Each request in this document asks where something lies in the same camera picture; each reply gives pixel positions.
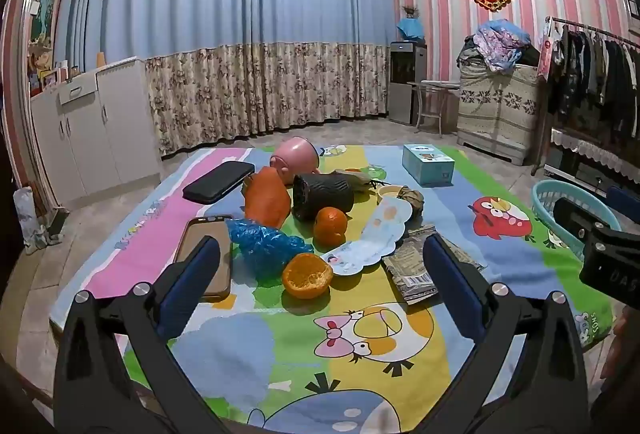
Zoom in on floral bag on floor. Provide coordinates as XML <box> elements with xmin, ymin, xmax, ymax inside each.
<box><xmin>12</xmin><ymin>187</ymin><xmax>65</xmax><ymax>256</ymax></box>

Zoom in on black phone case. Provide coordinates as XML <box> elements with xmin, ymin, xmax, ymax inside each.
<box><xmin>182</xmin><ymin>160</ymin><xmax>256</xmax><ymax>205</ymax></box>

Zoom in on low shelf with lace cloth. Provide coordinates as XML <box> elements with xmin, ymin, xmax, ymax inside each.
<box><xmin>542</xmin><ymin>127</ymin><xmax>640</xmax><ymax>195</ymax></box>

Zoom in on metal clothes rack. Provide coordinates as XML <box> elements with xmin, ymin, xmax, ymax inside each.
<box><xmin>531</xmin><ymin>15</ymin><xmax>640</xmax><ymax>177</ymax></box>

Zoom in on blue and floral curtain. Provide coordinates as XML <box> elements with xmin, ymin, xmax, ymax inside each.
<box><xmin>52</xmin><ymin>0</ymin><xmax>398</xmax><ymax>160</ymax></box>

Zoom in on grey water dispenser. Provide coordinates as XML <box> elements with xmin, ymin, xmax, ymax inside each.
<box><xmin>388</xmin><ymin>41</ymin><xmax>428</xmax><ymax>126</ymax></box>

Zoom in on beige cloth bow pouch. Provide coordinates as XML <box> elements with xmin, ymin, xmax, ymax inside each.
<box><xmin>331</xmin><ymin>168</ymin><xmax>382</xmax><ymax>196</ymax></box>

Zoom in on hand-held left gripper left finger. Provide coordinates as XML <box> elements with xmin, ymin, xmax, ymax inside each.
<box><xmin>52</xmin><ymin>234</ymin><xmax>236</xmax><ymax>434</ymax></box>

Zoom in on white cabinet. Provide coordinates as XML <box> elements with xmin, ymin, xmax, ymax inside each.
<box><xmin>30</xmin><ymin>56</ymin><xmax>164</xmax><ymax>211</ymax></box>

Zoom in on photo frames on cabinet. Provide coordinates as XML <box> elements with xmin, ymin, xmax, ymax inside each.
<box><xmin>39</xmin><ymin>59</ymin><xmax>81</xmax><ymax>90</ymax></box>

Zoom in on small round side table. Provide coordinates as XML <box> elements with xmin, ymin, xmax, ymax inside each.
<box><xmin>410</xmin><ymin>79</ymin><xmax>461</xmax><ymax>137</ymax></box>

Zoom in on white printed wrapper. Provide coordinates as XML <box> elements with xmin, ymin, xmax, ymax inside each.
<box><xmin>320</xmin><ymin>197</ymin><xmax>414</xmax><ymax>276</ymax></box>

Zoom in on colourful wall poster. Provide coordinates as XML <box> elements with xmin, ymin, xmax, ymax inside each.
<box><xmin>29</xmin><ymin>0</ymin><xmax>61</xmax><ymax>49</ymax></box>

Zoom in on blue bag on dispenser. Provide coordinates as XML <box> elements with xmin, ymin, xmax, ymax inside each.
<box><xmin>397</xmin><ymin>17</ymin><xmax>426</xmax><ymax>43</ymax></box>

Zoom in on pile of clothes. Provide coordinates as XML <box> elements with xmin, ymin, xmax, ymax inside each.
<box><xmin>457</xmin><ymin>18</ymin><xmax>542</xmax><ymax>74</ymax></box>

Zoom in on person's right hand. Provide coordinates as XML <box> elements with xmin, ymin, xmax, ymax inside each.
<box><xmin>600</xmin><ymin>311</ymin><xmax>635</xmax><ymax>381</ymax></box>

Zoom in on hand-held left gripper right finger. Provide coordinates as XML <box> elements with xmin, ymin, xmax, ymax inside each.
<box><xmin>415</xmin><ymin>231</ymin><xmax>592</xmax><ymax>434</ymax></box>

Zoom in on pink hanging bag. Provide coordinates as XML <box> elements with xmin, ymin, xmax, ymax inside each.
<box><xmin>536</xmin><ymin>22</ymin><xmax>565</xmax><ymax>78</ymax></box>

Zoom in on row of hanging clothes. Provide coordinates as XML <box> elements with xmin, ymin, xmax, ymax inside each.
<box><xmin>547</xmin><ymin>24</ymin><xmax>640</xmax><ymax>140</ymax></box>

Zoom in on phone in brown case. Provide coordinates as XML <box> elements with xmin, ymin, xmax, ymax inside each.
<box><xmin>172</xmin><ymin>214</ymin><xmax>234</xmax><ymax>301</ymax></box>

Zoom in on cartoon printed play mat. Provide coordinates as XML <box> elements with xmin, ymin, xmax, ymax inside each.
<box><xmin>50</xmin><ymin>144</ymin><xmax>615</xmax><ymax>434</ymax></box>

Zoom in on orange plastic packet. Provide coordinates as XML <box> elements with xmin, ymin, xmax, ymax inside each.
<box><xmin>243</xmin><ymin>167</ymin><xmax>292</xmax><ymax>230</ymax></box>

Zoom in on half orange peel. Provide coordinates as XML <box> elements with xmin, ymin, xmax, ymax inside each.
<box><xmin>281</xmin><ymin>253</ymin><xmax>334</xmax><ymax>300</ymax></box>

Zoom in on cloth covered cabinet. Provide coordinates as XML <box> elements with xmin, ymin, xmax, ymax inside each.
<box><xmin>456</xmin><ymin>59</ymin><xmax>543</xmax><ymax>166</ymax></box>

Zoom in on whole tangerine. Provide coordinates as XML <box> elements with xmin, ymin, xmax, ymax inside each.
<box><xmin>313</xmin><ymin>207</ymin><xmax>349</xmax><ymax>248</ymax></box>

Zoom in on teal tissue box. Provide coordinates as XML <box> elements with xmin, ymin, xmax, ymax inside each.
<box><xmin>402</xmin><ymin>143</ymin><xmax>456</xmax><ymax>188</ymax></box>

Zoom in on teal plastic basket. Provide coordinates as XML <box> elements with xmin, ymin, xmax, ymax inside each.
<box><xmin>530</xmin><ymin>179</ymin><xmax>623</xmax><ymax>262</ymax></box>

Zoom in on grey printed packet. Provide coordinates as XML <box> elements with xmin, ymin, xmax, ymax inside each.
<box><xmin>383</xmin><ymin>224</ymin><xmax>487</xmax><ymax>306</ymax></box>

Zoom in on pink plastic cup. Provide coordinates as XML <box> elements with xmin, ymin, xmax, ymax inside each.
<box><xmin>269</xmin><ymin>137</ymin><xmax>321</xmax><ymax>185</ymax></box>

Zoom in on blue plastic bag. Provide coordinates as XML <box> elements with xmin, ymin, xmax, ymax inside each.
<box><xmin>227</xmin><ymin>218</ymin><xmax>315</xmax><ymax>283</ymax></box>

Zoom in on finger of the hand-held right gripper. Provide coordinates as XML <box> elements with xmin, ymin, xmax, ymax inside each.
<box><xmin>552</xmin><ymin>197</ymin><xmax>624</xmax><ymax>249</ymax></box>

